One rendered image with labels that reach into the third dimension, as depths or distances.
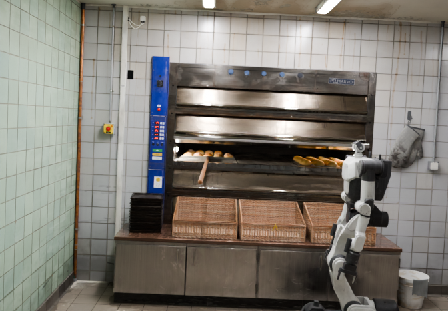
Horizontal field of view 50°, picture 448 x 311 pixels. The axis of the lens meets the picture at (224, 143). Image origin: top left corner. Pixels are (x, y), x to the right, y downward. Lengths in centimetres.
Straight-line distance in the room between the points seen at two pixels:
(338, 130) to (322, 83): 46
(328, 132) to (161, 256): 191
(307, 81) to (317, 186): 99
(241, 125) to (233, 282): 143
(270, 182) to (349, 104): 104
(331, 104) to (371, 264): 148
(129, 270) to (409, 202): 266
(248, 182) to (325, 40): 151
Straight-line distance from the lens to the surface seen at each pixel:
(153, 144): 456
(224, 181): 459
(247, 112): 456
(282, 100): 459
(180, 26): 464
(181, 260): 419
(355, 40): 478
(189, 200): 458
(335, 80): 471
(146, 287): 429
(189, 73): 459
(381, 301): 382
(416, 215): 502
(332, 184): 473
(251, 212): 457
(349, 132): 472
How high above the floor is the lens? 161
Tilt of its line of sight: 3 degrees down
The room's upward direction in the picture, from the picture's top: 3 degrees clockwise
